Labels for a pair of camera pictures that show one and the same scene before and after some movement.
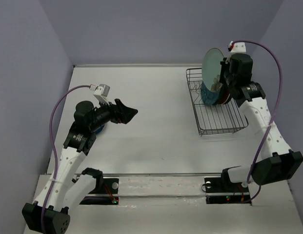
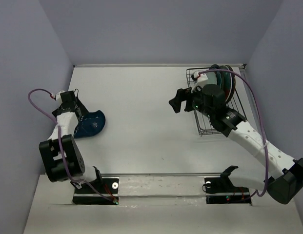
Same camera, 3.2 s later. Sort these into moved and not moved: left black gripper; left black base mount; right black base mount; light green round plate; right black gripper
Moved: left black gripper; right black gripper; light green round plate
Not moved: right black base mount; left black base mount
